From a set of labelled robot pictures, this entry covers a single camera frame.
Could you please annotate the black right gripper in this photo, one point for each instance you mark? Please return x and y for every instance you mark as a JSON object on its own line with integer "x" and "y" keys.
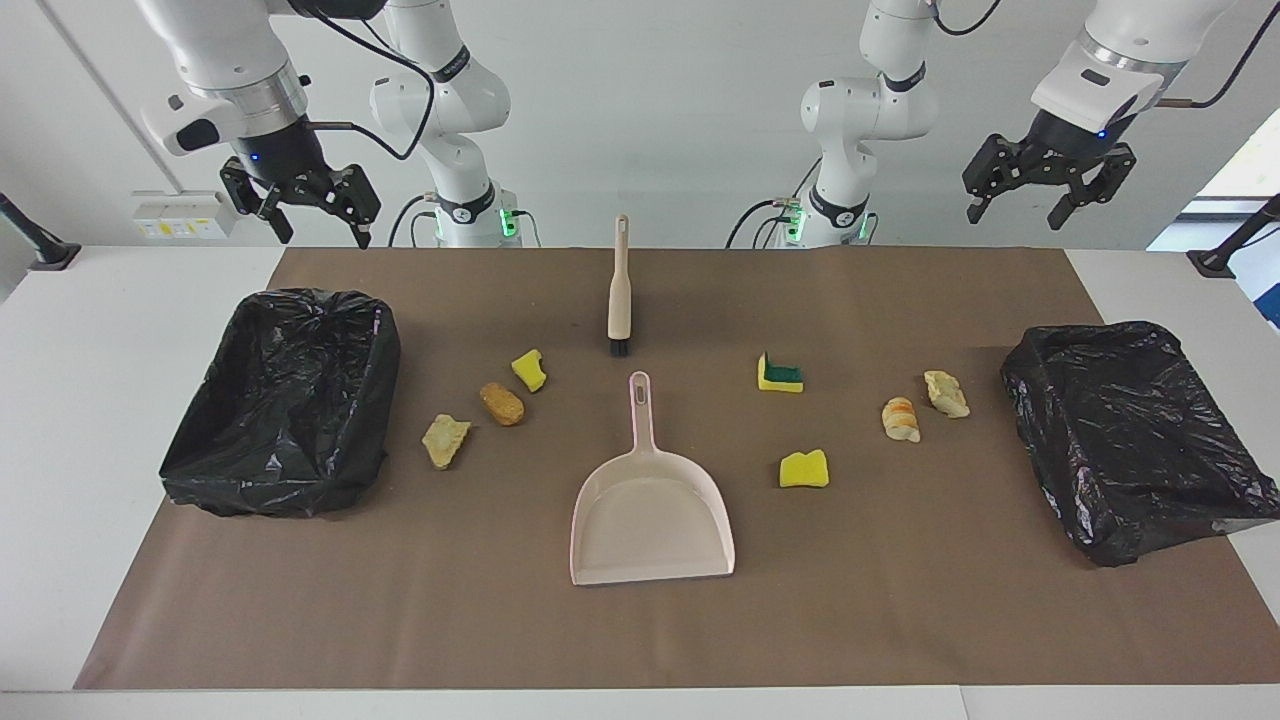
{"x": 285, "y": 160}

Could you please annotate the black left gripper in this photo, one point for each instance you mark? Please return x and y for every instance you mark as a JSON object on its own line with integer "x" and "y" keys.
{"x": 1065, "y": 150}

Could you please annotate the pale cream bread chunk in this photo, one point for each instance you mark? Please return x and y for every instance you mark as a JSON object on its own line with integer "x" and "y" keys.
{"x": 946, "y": 393}

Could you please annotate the pale yellow sponge chunk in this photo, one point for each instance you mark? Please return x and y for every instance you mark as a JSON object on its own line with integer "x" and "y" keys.
{"x": 445, "y": 440}

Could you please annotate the small yellow sponge piece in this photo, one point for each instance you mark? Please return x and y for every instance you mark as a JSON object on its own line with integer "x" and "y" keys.
{"x": 529, "y": 370}

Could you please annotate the brown oval bread nugget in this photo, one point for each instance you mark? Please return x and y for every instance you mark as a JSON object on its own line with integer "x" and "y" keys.
{"x": 501, "y": 403}

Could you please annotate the orange striped croissant piece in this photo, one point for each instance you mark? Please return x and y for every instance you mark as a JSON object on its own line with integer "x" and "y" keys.
{"x": 900, "y": 419}

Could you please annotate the beige hand brush black bristles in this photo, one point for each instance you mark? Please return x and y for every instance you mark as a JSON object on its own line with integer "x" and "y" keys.
{"x": 619, "y": 290}

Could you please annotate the yellow sponge with green pad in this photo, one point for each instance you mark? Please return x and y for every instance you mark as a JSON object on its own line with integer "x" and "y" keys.
{"x": 779, "y": 377}

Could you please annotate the large yellow sponge piece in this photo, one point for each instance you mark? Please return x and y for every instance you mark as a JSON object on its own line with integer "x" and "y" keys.
{"x": 804, "y": 468}

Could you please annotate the pale pink plastic dustpan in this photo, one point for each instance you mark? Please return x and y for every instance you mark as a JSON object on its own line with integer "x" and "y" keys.
{"x": 650, "y": 520}

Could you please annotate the bin lined with black bag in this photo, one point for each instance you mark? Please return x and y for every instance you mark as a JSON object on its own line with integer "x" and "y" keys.
{"x": 1130, "y": 440}
{"x": 290, "y": 400}

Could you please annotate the brown paper table mat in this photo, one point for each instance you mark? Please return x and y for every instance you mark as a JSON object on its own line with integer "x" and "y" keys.
{"x": 640, "y": 640}

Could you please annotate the white wall socket box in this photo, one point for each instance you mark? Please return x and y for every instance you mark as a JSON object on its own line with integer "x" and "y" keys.
{"x": 180, "y": 213}

